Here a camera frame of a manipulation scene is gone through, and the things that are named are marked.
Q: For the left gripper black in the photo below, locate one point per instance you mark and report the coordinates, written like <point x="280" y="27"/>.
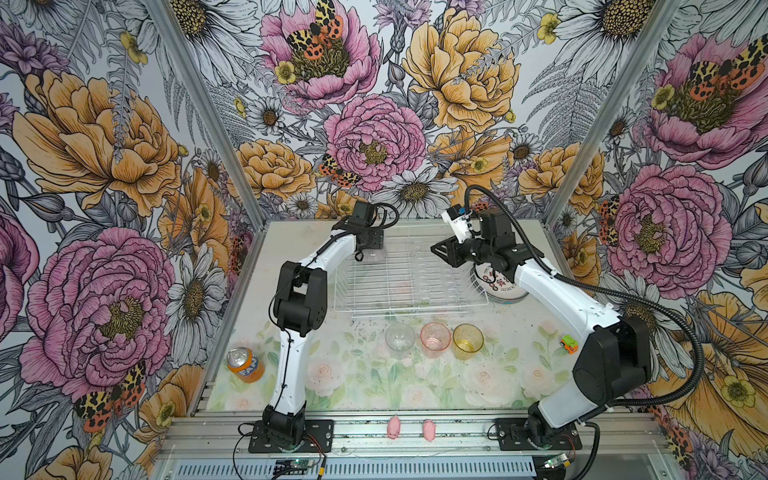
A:
<point x="377" y="240"/>

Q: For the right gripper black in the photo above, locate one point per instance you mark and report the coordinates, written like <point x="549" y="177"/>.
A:
<point x="453" y="250"/>

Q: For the striped grey bowl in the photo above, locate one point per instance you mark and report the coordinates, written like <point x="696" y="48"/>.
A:
<point x="374" y="256"/>

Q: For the yellow glass cup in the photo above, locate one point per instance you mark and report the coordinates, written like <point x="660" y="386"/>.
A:
<point x="467" y="341"/>

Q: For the pink glass cup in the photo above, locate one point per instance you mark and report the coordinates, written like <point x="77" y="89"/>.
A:
<point x="435" y="339"/>

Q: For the clear glass cup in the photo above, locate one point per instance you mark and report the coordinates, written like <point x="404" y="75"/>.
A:
<point x="400" y="339"/>

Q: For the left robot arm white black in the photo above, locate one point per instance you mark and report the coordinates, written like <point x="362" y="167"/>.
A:
<point x="299" y="308"/>

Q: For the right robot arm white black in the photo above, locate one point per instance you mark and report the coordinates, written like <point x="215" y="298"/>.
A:
<point x="614" y="350"/>

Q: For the small orange green toy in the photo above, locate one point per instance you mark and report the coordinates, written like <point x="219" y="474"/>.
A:
<point x="569" y="344"/>

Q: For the orange soda bottle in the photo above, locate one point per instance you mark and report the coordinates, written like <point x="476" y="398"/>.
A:
<point x="244" y="364"/>

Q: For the right pink clip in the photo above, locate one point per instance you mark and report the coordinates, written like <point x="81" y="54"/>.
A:
<point x="429" y="430"/>

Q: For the pink clip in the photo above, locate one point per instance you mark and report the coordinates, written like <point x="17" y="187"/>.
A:
<point x="393" y="429"/>
<point x="429" y="430"/>

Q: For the left pink clip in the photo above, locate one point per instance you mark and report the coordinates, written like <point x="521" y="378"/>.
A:
<point x="393" y="429"/>

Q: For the right circuit board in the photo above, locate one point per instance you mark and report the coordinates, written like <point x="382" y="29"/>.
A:
<point x="559" y="461"/>

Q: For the green circuit board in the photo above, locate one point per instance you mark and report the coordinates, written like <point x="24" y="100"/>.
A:
<point x="293" y="466"/>

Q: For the white wire dish rack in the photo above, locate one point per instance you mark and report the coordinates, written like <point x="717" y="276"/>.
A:
<point x="413" y="281"/>

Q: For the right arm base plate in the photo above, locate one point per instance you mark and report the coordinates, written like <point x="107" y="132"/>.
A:
<point x="518" y="434"/>

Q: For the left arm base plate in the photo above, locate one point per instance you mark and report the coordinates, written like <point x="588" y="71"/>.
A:
<point x="308" y="436"/>

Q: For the aluminium front rail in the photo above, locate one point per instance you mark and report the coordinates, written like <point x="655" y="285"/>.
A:
<point x="617" y="446"/>

